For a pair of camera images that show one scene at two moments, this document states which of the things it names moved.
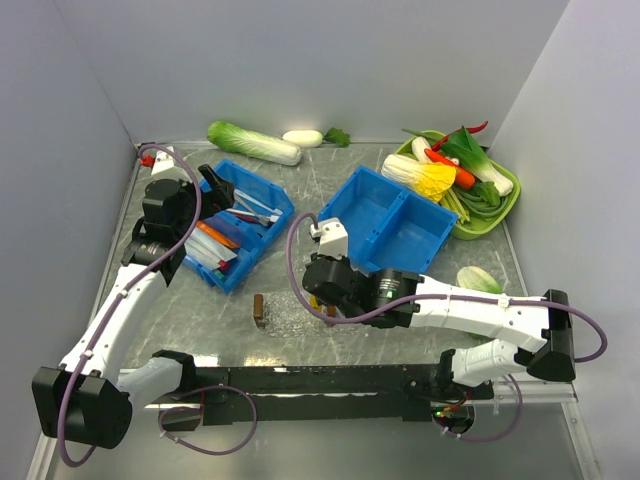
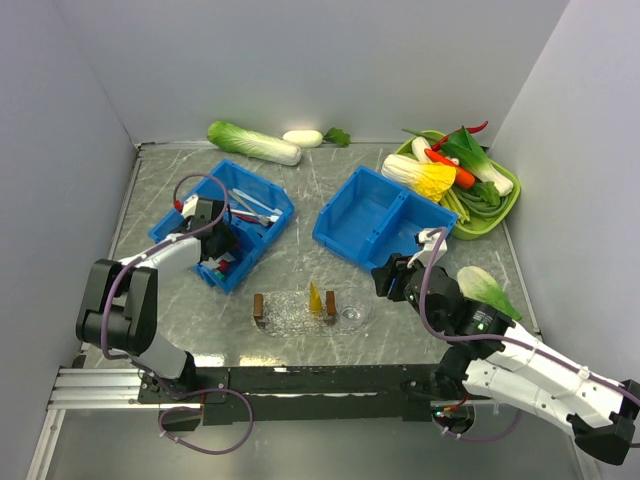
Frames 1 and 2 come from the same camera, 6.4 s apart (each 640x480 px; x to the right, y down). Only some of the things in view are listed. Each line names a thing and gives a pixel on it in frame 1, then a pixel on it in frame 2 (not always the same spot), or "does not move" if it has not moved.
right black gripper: (345, 262) → (383, 278)
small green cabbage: (475, 278) does not move
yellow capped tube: (314, 304) does not move
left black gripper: (221, 193) → (230, 239)
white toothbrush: (261, 204) does not move
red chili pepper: (442, 142) does not move
